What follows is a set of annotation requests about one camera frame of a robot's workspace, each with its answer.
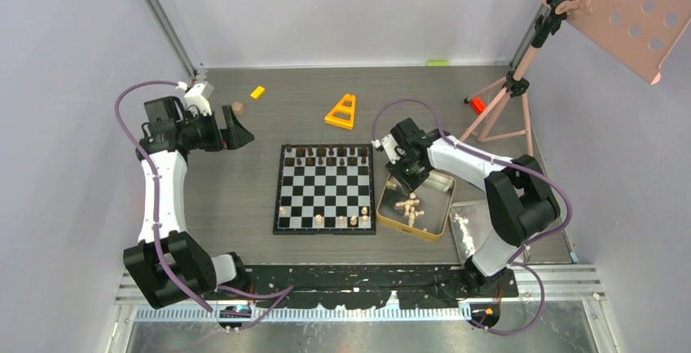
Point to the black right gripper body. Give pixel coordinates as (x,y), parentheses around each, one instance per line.
(406,165)

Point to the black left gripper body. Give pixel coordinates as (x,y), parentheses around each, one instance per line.
(208,134)

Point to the gold tin box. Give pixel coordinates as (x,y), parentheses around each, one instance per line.
(422,213)

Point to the orange triangular plastic frame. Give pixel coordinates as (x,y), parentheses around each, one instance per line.
(342,115)

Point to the black white chess board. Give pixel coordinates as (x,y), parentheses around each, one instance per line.
(317,183)

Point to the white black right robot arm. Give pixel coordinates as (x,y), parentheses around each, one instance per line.
(520,200)

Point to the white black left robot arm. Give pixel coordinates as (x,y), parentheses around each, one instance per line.
(167,264)

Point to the small wooden cube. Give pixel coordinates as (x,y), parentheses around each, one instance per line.
(238,108)

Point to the yellow rectangular block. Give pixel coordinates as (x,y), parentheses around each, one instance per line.
(258,92)

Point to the silver tin lid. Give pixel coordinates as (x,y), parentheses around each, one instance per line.
(470,225)

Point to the red block near stand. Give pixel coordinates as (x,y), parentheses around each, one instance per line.
(477,105)

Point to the pink music stand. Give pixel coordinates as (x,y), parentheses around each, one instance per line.
(639,34)

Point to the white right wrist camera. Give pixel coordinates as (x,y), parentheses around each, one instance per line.
(389,146)

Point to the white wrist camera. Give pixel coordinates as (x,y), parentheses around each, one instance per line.
(389,146)
(197,96)

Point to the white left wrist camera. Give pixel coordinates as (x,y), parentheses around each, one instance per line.
(197,96)

